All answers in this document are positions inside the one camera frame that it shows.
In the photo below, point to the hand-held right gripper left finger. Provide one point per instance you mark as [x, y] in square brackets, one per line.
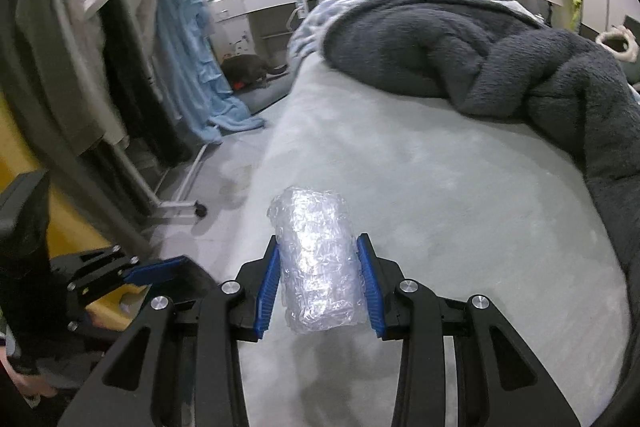
[267, 292]

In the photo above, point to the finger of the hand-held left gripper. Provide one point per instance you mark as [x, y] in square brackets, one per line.
[155, 271]

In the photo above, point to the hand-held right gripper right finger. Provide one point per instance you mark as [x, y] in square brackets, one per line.
[370, 292]

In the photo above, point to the clear bubble wrap roll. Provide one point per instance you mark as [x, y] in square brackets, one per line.
[315, 257]

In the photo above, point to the white clothes rack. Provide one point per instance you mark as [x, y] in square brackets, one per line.
[175, 207]

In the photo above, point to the bed with pale grey sheet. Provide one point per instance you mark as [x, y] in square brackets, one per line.
[425, 187]

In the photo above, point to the black hanging garment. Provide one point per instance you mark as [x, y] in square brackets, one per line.
[135, 97]

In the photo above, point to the grey floor cushion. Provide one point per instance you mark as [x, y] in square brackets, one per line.
[270, 97]

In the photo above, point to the dark grey cat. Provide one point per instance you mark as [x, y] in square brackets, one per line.
[250, 69]

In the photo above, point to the light blue robe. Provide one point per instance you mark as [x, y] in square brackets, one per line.
[185, 32]

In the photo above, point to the dark grey fluffy blanket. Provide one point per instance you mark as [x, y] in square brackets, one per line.
[500, 57]

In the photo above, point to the white hanging shirt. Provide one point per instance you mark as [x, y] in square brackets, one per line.
[65, 7]

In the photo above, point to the blue patterned quilt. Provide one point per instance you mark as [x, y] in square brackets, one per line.
[320, 17]

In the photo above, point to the white power strip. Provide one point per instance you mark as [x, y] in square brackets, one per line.
[300, 4]

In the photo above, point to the light blue pillow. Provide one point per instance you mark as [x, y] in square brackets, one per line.
[522, 12]

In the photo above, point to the plush pet bed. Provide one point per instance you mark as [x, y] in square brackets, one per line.
[627, 53]

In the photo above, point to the yellow green garment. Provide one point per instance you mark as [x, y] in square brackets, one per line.
[578, 7]

